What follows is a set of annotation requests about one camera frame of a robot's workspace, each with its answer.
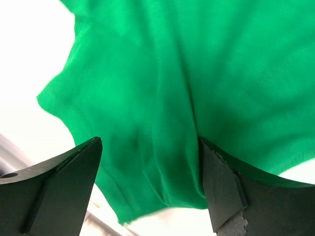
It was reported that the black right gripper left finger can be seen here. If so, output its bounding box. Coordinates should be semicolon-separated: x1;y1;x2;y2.
0;137;102;236

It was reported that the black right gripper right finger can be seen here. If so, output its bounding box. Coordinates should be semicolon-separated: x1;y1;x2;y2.
199;138;315;236

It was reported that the green t shirt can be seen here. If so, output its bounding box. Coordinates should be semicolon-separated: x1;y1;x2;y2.
37;0;315;224

